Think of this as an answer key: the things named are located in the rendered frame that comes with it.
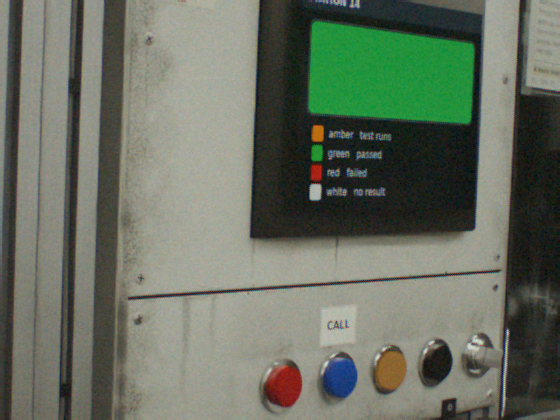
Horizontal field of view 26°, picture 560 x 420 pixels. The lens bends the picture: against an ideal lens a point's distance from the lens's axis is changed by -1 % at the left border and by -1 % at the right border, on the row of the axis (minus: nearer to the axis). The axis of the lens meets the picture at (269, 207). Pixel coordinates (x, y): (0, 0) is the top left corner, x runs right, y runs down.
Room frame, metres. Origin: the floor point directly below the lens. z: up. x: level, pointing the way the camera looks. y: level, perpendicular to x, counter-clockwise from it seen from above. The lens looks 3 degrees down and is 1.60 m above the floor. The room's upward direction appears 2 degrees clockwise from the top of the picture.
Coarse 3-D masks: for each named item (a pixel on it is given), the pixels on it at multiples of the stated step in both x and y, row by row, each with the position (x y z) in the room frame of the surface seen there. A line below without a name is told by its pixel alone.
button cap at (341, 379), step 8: (336, 360) 0.93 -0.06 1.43; (344, 360) 0.92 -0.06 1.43; (336, 368) 0.92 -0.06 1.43; (344, 368) 0.92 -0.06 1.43; (352, 368) 0.93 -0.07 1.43; (328, 376) 0.92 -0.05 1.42; (336, 376) 0.92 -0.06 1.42; (344, 376) 0.92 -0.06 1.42; (352, 376) 0.93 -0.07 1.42; (328, 384) 0.92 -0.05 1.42; (336, 384) 0.92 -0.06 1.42; (344, 384) 0.92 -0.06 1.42; (352, 384) 0.93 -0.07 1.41; (336, 392) 0.92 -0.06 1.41; (344, 392) 0.92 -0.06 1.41
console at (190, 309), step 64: (128, 0) 0.80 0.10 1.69; (192, 0) 0.82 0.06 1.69; (256, 0) 0.86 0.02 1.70; (448, 0) 0.99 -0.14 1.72; (512, 0) 1.08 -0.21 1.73; (128, 64) 0.79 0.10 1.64; (192, 64) 0.83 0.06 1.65; (256, 64) 0.87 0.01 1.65; (128, 128) 0.79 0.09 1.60; (192, 128) 0.83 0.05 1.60; (256, 128) 0.87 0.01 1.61; (128, 192) 0.79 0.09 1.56; (192, 192) 0.83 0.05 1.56; (256, 192) 0.86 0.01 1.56; (128, 256) 0.79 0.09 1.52; (192, 256) 0.83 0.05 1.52; (256, 256) 0.87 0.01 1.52; (320, 256) 0.92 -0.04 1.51; (384, 256) 0.97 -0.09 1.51; (448, 256) 1.02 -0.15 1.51; (128, 320) 0.79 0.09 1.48; (192, 320) 0.83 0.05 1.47; (256, 320) 0.87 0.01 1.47; (320, 320) 0.92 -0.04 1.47; (384, 320) 0.97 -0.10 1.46; (448, 320) 1.03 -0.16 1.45; (128, 384) 0.79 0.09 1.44; (192, 384) 0.83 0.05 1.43; (256, 384) 0.87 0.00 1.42; (320, 384) 0.92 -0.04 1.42; (384, 384) 0.96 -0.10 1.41; (448, 384) 1.03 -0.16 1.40
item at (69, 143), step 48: (48, 0) 0.76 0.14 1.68; (96, 0) 0.78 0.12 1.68; (48, 48) 0.76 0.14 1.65; (96, 48) 0.78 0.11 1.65; (48, 96) 0.76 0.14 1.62; (96, 96) 0.78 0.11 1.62; (48, 144) 0.76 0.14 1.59; (96, 144) 0.78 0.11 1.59; (48, 192) 0.76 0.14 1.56; (96, 192) 0.79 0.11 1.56; (48, 240) 0.76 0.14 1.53; (48, 288) 0.76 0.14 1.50; (48, 336) 0.76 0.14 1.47; (48, 384) 0.76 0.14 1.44
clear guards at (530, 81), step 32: (544, 0) 1.13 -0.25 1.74; (544, 32) 1.13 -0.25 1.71; (544, 64) 1.13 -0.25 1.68; (544, 96) 1.13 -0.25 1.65; (544, 128) 1.13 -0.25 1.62; (512, 160) 1.10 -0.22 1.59; (544, 160) 1.14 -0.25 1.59; (512, 192) 1.10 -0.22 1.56; (544, 192) 1.14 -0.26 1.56; (512, 224) 1.10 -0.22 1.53; (544, 224) 1.14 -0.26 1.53; (512, 256) 1.11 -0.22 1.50; (544, 256) 1.14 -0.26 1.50; (512, 288) 1.11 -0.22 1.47; (544, 288) 1.14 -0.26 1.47; (512, 320) 1.11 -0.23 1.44; (544, 320) 1.15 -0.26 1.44; (512, 352) 1.11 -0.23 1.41; (544, 352) 1.15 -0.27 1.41; (512, 384) 1.11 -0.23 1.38; (544, 384) 1.15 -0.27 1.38; (512, 416) 1.12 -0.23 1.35; (544, 416) 1.15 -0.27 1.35
